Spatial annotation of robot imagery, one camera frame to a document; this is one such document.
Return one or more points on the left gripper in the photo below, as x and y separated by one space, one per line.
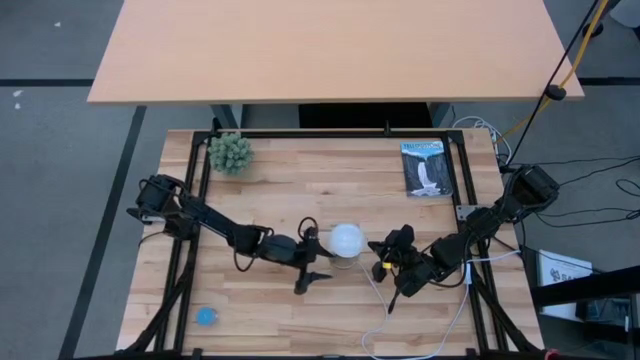
287 247

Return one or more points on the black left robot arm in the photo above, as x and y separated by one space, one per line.
200 215

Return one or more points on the green succulent in grey pot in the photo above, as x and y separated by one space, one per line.
230 152

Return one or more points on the Yellowstone waterfall book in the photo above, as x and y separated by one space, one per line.
425 167

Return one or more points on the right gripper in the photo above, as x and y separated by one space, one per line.
412 270

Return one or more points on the black metal beam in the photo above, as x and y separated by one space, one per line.
590 285

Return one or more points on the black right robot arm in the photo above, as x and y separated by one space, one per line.
500 215

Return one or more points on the white flood lightbulb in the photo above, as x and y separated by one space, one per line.
346 240

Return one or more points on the metal lamp socket base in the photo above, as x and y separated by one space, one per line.
345 262

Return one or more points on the light wooden desk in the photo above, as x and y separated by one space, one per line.
325 50

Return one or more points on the white printed box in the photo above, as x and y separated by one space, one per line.
560 270

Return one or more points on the small blue round cup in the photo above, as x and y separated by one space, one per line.
206 316

